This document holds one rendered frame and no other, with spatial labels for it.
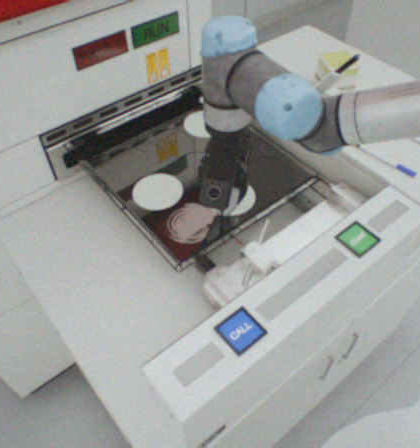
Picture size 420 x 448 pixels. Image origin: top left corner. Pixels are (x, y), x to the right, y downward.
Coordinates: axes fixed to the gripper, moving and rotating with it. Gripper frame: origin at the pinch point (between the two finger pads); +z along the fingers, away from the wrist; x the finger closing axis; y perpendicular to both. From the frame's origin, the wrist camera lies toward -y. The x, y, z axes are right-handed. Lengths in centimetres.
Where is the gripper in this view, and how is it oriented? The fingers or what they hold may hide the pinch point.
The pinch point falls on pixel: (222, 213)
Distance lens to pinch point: 83.5
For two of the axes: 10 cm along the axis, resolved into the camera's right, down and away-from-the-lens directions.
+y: 2.7, -7.4, 6.2
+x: -9.6, -2.1, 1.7
